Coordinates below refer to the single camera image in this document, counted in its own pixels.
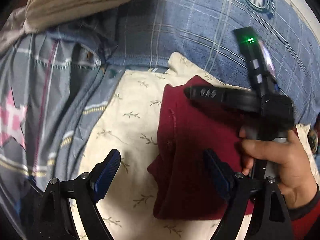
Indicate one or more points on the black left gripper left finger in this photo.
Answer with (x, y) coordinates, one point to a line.
(53, 216)

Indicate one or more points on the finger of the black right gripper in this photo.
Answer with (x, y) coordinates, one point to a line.
(234, 98)

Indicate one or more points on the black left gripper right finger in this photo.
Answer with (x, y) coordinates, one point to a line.
(270, 218)

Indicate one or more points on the dark red fleece garment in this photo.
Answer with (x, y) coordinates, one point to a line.
(186, 129)

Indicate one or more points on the person's right hand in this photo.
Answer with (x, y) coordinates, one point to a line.
(297, 182)

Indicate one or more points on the red black sleeve cuff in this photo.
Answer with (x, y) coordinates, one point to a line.
(305, 220)

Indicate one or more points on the blue plaid pillow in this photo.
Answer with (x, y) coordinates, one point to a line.
(145, 33)

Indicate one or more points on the cream leaf print cloth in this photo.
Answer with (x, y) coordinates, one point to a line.
(129, 124)

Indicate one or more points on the grey star pattern bedsheet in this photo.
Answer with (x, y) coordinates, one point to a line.
(54, 88)

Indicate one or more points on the grey crumpled cloth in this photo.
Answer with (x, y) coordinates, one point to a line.
(12, 30)

